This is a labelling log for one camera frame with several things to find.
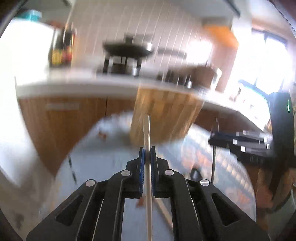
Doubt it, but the wooden chopstick pair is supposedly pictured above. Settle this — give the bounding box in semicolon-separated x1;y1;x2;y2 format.
154;199;173;231

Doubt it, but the black plastic spoon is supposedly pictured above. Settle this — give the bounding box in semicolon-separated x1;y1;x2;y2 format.
190;118;220;183

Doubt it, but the white kitchen counter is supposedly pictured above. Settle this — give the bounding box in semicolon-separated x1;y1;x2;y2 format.
15;68;270;131

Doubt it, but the patterned blue table cloth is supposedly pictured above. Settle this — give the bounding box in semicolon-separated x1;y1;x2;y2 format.
27;113;269;240

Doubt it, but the tan plastic utensil basket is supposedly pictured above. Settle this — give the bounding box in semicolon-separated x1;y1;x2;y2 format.
130;87;204;146

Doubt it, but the black gas stove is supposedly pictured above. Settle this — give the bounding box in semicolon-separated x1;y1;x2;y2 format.
96;56;198;88

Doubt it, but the black wok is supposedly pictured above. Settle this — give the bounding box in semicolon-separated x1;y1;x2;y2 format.
103;34;154;59

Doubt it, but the dark soy sauce bottle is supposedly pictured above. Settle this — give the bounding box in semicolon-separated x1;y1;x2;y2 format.
48;25;66;68

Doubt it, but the red label sauce bottle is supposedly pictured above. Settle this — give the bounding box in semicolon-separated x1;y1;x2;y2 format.
62;22;77;65

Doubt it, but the teal plastic crate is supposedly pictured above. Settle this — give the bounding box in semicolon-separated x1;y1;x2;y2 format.
16;9;42;22

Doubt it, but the orange object on wall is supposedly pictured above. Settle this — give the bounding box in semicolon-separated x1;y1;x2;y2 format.
203;24;239;49

